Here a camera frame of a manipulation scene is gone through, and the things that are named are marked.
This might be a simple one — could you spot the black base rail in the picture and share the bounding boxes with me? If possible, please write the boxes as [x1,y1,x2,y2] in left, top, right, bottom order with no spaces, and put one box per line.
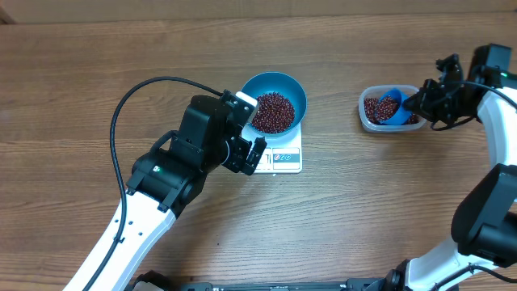
[125,271,384,291]

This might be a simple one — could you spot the blue plastic measuring scoop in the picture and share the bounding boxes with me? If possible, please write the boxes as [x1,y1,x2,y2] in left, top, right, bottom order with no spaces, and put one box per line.
[379,88,411,125]

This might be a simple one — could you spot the red beans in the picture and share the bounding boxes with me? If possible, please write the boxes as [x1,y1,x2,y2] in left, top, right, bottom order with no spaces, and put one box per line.
[251,92,295,134]
[375,95,399,122]
[364,96,421,126]

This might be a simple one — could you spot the teal metal bowl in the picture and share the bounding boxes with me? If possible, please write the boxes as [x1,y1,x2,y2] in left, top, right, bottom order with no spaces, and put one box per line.
[242,72,308,134]

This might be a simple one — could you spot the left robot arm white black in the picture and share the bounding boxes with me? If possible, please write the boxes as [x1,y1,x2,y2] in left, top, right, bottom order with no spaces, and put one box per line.
[66,91,267,290]

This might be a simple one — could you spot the red beans in bowl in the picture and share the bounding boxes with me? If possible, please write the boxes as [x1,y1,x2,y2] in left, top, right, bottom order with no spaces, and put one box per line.
[251,92,295,134]

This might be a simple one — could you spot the white digital kitchen scale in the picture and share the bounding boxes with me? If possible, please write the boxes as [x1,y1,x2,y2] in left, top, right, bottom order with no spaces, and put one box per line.
[242,124,303,175]

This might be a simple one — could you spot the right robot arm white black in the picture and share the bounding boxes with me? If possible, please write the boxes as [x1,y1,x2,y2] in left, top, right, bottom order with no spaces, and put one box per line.
[369,44,516,290]

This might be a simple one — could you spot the clear plastic container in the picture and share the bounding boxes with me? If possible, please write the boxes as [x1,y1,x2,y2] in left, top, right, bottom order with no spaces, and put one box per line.
[359,85,426,133]

